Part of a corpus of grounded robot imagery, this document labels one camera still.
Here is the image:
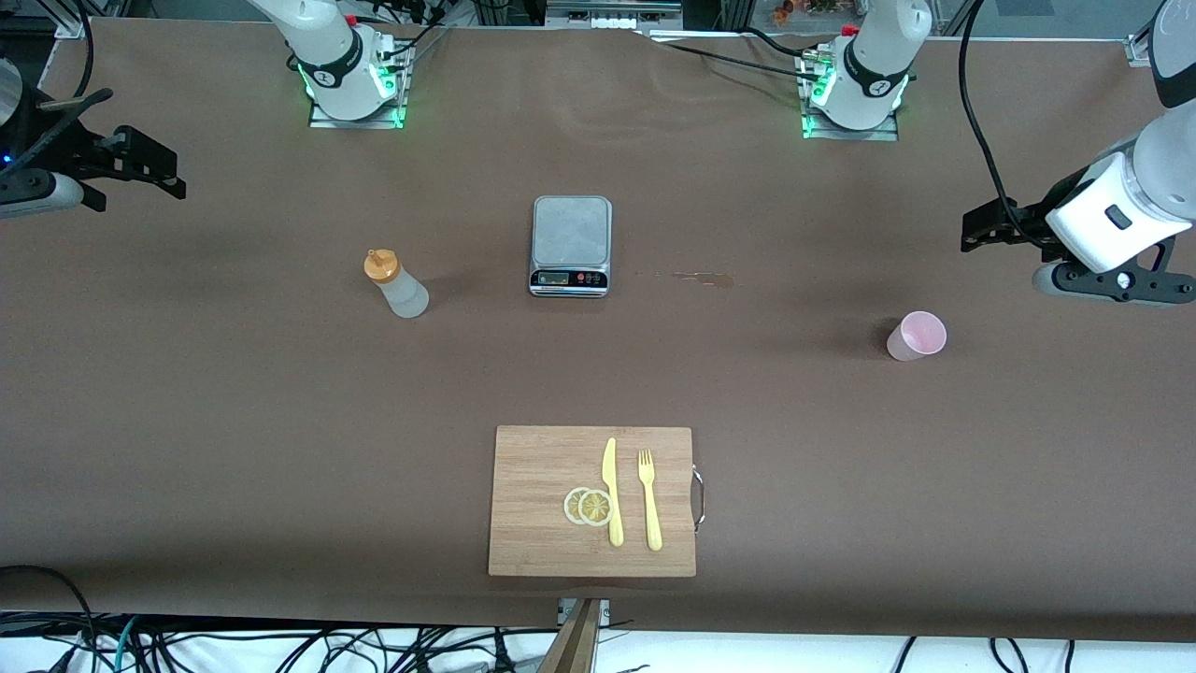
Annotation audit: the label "pink plastic cup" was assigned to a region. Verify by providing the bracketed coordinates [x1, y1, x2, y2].
[886, 310, 947, 363]

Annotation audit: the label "translucent sauce bottle orange cap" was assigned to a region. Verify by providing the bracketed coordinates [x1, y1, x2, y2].
[363, 249, 430, 320]

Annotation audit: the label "orange toy items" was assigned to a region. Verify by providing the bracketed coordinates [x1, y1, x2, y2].
[771, 0, 842, 24]

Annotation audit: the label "silver digital kitchen scale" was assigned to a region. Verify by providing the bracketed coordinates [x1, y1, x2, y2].
[529, 194, 614, 299]

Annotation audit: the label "white power strip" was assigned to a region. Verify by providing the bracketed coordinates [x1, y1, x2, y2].
[547, 0, 683, 31]

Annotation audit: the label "yellow plastic fork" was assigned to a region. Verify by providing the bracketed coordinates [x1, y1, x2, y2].
[637, 449, 663, 552]

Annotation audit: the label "yellow plastic knife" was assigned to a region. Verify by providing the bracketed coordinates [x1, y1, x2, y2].
[602, 437, 625, 549]

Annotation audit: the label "wooden cutting board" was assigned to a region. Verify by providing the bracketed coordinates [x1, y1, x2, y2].
[488, 425, 698, 579]

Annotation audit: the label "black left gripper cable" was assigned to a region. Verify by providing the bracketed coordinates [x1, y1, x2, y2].
[958, 0, 1052, 246]

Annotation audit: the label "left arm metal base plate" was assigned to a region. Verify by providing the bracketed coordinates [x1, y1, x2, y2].
[800, 51, 901, 142]

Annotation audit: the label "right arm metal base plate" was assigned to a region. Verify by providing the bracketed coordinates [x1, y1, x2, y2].
[308, 37, 409, 130]

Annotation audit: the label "black left base cable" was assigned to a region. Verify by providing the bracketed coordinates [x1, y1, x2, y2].
[645, 26, 823, 80]

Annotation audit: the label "teal cable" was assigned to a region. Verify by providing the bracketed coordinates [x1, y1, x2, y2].
[112, 615, 141, 673]

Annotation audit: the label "small metal bracket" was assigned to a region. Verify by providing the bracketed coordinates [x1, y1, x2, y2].
[558, 598, 611, 629]

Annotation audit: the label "wooden post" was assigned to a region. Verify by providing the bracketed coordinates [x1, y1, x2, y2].
[537, 598, 602, 673]

